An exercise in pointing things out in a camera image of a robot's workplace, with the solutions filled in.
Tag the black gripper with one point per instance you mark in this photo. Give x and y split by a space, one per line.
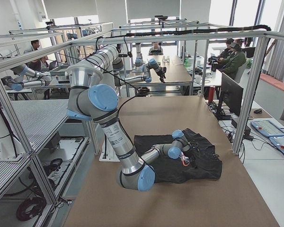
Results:
191 154
159 73

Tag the black printed t-shirt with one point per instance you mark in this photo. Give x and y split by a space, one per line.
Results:
201 162

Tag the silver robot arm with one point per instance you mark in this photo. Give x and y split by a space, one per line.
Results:
143 70
91 100

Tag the red cylinder bottle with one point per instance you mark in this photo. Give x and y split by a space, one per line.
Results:
211 94

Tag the black Huawei monitor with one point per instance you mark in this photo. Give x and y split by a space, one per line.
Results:
231 94

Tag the person in green jacket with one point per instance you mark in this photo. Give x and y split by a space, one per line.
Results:
232 63

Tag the blue teach pendant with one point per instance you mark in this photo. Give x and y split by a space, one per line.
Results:
270 131

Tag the aluminium frame post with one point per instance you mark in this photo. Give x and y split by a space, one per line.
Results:
250 92

